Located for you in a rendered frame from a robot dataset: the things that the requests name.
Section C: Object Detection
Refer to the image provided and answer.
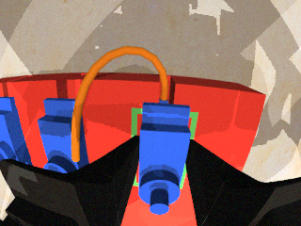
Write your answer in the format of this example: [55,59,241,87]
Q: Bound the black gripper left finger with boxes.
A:
[0,136,140,226]

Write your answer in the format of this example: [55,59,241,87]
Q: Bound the blue micro servo with orange cable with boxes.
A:
[71,46,191,215]

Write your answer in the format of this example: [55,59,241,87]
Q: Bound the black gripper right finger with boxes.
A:
[185,139,301,226]

